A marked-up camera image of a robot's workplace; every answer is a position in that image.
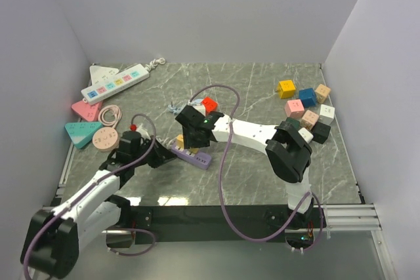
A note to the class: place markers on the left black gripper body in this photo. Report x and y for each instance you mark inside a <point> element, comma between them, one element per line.
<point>146,145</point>

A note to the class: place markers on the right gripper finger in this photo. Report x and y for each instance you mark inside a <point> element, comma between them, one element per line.
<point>187,138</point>
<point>202,139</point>

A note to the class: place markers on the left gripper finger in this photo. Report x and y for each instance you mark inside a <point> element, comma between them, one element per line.
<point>164,142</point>
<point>163,157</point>

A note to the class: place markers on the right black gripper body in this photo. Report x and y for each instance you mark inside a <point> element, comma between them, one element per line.
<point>191,132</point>

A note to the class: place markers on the orange plug adapter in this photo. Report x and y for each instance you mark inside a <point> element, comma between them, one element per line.
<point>193,151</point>
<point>180,142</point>

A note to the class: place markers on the purple power strip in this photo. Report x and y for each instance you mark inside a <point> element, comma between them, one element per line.
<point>200,160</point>

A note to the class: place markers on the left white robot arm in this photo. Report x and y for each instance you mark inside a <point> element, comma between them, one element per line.
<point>56,237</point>

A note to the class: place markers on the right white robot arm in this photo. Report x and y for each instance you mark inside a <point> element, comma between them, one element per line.
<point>287,151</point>

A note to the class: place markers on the red cube socket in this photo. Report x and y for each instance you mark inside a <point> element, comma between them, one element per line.
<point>209,105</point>

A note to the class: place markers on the blue round socket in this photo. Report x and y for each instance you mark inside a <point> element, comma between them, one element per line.
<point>196,102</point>

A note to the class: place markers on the pink round socket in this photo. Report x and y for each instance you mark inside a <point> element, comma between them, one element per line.
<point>105,139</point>

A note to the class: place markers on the pink triangle socket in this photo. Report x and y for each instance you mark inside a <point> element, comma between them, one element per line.
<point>86,111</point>

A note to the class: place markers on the teal triangle socket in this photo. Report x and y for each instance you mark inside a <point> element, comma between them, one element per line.
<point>81,133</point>

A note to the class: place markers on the white triangle socket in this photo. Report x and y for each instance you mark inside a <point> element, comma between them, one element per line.
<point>100,73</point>

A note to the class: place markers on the dark green cube socket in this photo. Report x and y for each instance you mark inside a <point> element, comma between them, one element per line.
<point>294,122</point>

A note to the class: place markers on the yellow cube socket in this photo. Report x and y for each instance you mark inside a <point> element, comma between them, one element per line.
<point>286,89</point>

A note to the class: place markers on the white plug adapter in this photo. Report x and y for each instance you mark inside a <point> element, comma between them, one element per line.
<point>306,134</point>

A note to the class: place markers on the light pink cube socket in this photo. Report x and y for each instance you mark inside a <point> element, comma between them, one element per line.
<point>309,119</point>

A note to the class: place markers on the blue cube socket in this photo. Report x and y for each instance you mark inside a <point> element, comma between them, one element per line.
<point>308,97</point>

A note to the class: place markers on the black cube socket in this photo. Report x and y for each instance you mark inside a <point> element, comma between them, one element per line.
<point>320,132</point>

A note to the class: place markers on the white cube socket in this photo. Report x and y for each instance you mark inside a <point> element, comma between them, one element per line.
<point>326,114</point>

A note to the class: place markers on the tan cube socket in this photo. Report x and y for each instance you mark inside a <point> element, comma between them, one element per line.
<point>322,93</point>

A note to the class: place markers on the black base crossbar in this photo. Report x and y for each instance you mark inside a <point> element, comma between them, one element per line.
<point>207,223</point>

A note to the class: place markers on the long white power strip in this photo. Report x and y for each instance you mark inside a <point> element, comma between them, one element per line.
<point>115,84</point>

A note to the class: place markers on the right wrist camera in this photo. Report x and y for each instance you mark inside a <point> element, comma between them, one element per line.
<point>199,107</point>

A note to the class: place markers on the aluminium frame rail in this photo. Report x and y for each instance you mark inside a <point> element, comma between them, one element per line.
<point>335,217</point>

